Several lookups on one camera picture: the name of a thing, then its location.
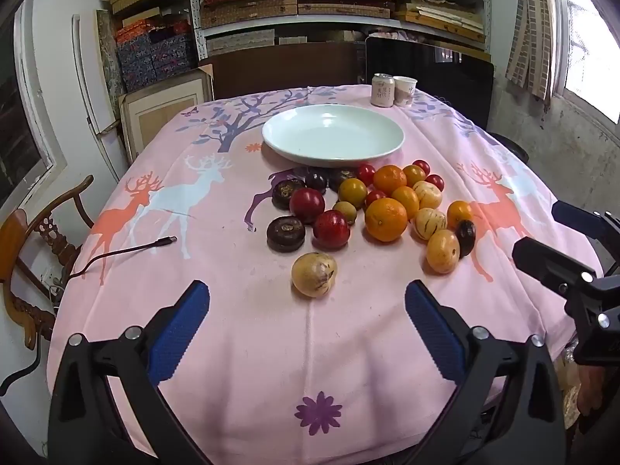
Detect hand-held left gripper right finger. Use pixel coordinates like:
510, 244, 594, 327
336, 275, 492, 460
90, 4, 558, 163
404, 279, 567, 465

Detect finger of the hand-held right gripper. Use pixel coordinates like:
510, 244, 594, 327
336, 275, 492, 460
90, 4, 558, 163
512, 236, 620, 366
551, 200, 620, 272

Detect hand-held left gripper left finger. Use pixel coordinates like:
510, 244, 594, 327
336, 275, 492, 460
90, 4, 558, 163
47, 279, 211, 465

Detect yellow-orange round fruit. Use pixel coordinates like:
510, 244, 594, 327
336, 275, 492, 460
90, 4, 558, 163
425, 229, 461, 274

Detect dark purple oval fruit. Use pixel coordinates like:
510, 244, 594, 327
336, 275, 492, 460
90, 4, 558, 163
455, 220, 477, 257

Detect small orange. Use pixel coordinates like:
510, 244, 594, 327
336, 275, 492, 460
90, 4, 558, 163
391, 186, 420, 220
446, 200, 474, 229

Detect striped pepino melon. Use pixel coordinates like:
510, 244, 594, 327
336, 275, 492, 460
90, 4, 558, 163
412, 207, 448, 241
412, 181, 443, 210

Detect large orange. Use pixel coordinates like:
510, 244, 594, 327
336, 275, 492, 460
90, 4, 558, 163
373, 165, 408, 195
365, 197, 408, 243

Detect beige pepino melon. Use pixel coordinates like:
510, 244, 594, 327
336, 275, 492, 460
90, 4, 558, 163
291, 252, 338, 298

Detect red plum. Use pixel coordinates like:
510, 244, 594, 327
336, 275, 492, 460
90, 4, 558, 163
313, 210, 351, 249
289, 187, 326, 224

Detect dark purple mangosteen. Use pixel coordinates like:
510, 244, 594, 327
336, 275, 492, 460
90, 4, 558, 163
328, 168, 359, 192
266, 216, 306, 253
271, 179, 306, 211

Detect small yellow-green fruit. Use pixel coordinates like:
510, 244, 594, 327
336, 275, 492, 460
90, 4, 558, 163
332, 201, 358, 226

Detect dark purple plum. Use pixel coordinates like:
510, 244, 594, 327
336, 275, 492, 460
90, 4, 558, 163
304, 167, 330, 192

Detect white plate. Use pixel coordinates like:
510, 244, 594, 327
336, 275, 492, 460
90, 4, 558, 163
262, 103, 406, 167

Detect person's right forearm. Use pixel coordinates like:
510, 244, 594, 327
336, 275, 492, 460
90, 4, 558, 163
576, 363, 606, 417

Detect pink printed tablecloth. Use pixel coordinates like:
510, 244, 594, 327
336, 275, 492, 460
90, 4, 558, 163
47, 84, 606, 465

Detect black round stool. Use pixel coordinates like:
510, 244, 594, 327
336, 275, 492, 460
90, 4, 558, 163
487, 132, 530, 164

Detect bright window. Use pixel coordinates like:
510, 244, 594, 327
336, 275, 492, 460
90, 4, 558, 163
552, 0, 620, 124

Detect hanging tile sample strips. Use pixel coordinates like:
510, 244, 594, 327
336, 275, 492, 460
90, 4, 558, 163
505, 0, 557, 100

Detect carved wooden chair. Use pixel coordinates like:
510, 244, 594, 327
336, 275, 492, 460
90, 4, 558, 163
0, 175, 95, 352

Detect black glass panel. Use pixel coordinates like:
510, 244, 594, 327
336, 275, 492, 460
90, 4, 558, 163
365, 35, 495, 129

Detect paper cup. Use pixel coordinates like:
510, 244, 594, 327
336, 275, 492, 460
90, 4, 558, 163
393, 76, 418, 107

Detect cardboard box with framed panel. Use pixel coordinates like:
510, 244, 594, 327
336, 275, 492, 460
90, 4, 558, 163
119, 65, 214, 156

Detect pale drink can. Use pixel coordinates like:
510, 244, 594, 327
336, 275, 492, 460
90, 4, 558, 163
371, 73, 394, 107

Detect white leaning board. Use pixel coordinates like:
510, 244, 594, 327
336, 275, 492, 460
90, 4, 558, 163
72, 14, 127, 180

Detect stack of blue patterned boxes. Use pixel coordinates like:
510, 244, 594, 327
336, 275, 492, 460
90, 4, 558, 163
114, 19, 199, 93

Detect brown wooden board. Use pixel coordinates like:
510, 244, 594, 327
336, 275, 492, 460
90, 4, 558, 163
198, 43, 367, 101

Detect grey marble slab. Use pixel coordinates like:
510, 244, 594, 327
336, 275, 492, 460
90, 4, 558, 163
96, 10, 127, 95

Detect white metal shelf rack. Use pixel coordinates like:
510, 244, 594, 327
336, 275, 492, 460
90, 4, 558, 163
186, 0, 492, 59

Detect stack of woven flat boxes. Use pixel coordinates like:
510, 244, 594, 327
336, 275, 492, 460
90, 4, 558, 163
198, 0, 487, 42

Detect black charging cable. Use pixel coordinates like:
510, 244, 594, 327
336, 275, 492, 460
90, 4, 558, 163
48, 236, 178, 301

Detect dark window with white frame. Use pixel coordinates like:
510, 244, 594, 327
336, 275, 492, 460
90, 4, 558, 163
0, 5, 69, 209

